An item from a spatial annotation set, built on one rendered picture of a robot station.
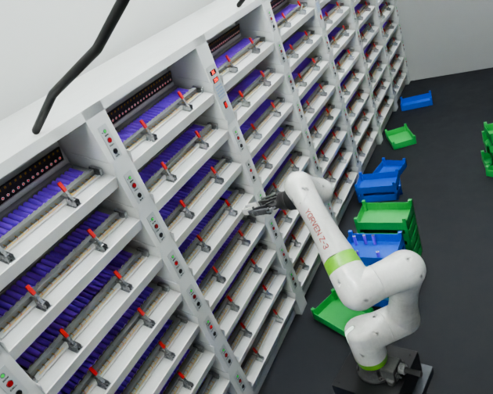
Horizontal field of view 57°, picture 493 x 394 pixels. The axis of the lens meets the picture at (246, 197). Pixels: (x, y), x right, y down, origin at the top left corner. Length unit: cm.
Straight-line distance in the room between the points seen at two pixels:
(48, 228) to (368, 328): 117
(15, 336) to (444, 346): 192
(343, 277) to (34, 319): 93
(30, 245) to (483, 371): 197
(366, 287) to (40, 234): 99
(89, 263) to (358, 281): 87
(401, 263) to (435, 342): 114
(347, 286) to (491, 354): 121
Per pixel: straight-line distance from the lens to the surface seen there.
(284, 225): 267
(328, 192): 171
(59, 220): 152
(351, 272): 145
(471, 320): 265
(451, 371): 246
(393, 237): 263
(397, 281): 146
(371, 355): 186
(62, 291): 155
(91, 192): 159
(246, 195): 232
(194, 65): 212
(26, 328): 150
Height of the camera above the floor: 197
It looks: 28 degrees down
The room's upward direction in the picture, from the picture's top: 22 degrees counter-clockwise
